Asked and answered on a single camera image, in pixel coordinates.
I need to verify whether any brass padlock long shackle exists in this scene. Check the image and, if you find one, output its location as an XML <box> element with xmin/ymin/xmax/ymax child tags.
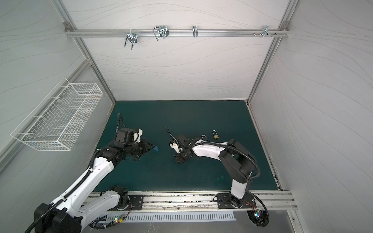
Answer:
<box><xmin>212</xmin><ymin>130</ymin><xmax>219</xmax><ymax>140</ymax></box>

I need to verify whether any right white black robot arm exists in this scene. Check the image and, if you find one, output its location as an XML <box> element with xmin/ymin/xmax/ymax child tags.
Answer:
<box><xmin>166</xmin><ymin>128</ymin><xmax>261</xmax><ymax>208</ymax></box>

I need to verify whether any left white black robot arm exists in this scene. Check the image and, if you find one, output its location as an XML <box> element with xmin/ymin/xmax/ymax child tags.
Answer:
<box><xmin>26</xmin><ymin>128</ymin><xmax>157</xmax><ymax>233</ymax></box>

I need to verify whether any green table mat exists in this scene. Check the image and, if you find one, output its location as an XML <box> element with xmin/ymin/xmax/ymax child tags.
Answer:
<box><xmin>96</xmin><ymin>101</ymin><xmax>278</xmax><ymax>191</ymax></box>

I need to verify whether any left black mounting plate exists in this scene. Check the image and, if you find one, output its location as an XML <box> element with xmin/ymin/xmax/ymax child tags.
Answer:
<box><xmin>114</xmin><ymin>194</ymin><xmax>144</xmax><ymax>211</ymax></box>

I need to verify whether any black mounting plate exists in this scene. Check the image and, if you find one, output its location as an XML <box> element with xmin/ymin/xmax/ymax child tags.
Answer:
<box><xmin>114</xmin><ymin>194</ymin><xmax>144</xmax><ymax>211</ymax></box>
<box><xmin>213</xmin><ymin>193</ymin><xmax>256</xmax><ymax>209</ymax></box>

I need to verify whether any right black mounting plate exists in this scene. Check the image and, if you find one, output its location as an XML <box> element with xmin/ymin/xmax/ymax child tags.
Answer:
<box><xmin>213</xmin><ymin>193</ymin><xmax>256</xmax><ymax>209</ymax></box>

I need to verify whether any metal U-bolt hook middle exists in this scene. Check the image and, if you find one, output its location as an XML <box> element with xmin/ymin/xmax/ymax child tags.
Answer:
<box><xmin>152</xmin><ymin>25</ymin><xmax>170</xmax><ymax>41</ymax></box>

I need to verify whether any metal u-bolt hook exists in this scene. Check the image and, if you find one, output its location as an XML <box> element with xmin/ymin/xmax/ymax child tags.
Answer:
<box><xmin>152</xmin><ymin>25</ymin><xmax>170</xmax><ymax>41</ymax></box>
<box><xmin>124</xmin><ymin>32</ymin><xmax>138</xmax><ymax>49</ymax></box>

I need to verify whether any metal U-bolt hook left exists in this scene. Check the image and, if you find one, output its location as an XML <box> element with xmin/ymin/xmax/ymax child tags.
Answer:
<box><xmin>124</xmin><ymin>32</ymin><xmax>138</xmax><ymax>49</ymax></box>

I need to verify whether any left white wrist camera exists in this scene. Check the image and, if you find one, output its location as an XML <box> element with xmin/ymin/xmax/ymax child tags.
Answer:
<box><xmin>134</xmin><ymin>129</ymin><xmax>143</xmax><ymax>143</ymax></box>

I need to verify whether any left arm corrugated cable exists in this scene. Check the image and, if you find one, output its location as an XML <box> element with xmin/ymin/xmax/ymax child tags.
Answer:
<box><xmin>24</xmin><ymin>113</ymin><xmax>126</xmax><ymax>233</ymax></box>

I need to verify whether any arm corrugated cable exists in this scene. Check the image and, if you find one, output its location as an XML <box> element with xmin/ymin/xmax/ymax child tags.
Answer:
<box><xmin>24</xmin><ymin>113</ymin><xmax>126</xmax><ymax>233</ymax></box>
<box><xmin>180</xmin><ymin>142</ymin><xmax>270</xmax><ymax>227</ymax></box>

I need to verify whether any white slotted cable duct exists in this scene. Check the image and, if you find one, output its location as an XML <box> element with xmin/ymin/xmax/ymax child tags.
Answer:
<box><xmin>122</xmin><ymin>211</ymin><xmax>237</xmax><ymax>223</ymax></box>

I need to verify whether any white wire basket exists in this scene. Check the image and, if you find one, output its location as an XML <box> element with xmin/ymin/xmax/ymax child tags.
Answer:
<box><xmin>10</xmin><ymin>78</ymin><xmax>103</xmax><ymax>151</ymax></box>

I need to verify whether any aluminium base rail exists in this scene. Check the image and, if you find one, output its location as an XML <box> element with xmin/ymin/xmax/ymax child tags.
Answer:
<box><xmin>128</xmin><ymin>190</ymin><xmax>298</xmax><ymax>212</ymax></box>

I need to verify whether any small metal bracket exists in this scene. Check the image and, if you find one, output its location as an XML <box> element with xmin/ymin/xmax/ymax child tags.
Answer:
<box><xmin>192</xmin><ymin>26</ymin><xmax>198</xmax><ymax>38</ymax></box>

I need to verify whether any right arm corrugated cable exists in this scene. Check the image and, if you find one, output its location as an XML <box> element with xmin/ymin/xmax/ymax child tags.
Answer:
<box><xmin>180</xmin><ymin>142</ymin><xmax>270</xmax><ymax>227</ymax></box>

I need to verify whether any aluminium cross rail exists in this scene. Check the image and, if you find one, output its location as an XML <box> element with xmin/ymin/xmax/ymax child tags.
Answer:
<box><xmin>65</xmin><ymin>28</ymin><xmax>290</xmax><ymax>38</ymax></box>

